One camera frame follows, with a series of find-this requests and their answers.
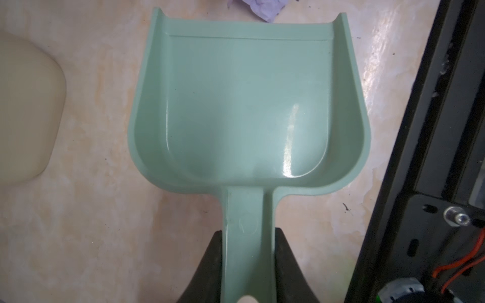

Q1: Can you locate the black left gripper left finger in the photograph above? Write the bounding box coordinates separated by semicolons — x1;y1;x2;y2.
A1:
177;231;222;303

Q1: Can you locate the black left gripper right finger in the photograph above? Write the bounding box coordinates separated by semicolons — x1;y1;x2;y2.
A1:
275;228;319;303

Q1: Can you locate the mint green dustpan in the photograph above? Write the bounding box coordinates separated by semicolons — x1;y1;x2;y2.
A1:
128;8;371;302

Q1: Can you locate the yellow lined trash bin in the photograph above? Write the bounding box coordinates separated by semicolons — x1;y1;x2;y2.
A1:
1;32;66;186

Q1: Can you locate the purple paper front cluster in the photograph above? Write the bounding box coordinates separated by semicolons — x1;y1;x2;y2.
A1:
241;0;289;23

